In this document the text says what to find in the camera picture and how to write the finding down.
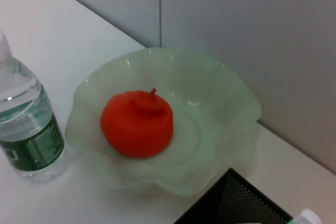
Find red soft tomato toy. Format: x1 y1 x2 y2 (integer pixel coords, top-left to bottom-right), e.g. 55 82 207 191
100 88 174 158

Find clear bottle with green label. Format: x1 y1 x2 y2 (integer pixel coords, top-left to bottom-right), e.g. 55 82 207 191
0 28 68 183

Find green pen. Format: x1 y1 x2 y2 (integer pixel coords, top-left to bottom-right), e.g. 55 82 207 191
287 209 321 224

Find translucent green fruit bowl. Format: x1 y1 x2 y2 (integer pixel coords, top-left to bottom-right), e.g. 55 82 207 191
65 47 263 197

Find black mesh pen holder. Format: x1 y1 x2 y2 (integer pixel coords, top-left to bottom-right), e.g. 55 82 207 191
173 167 295 224

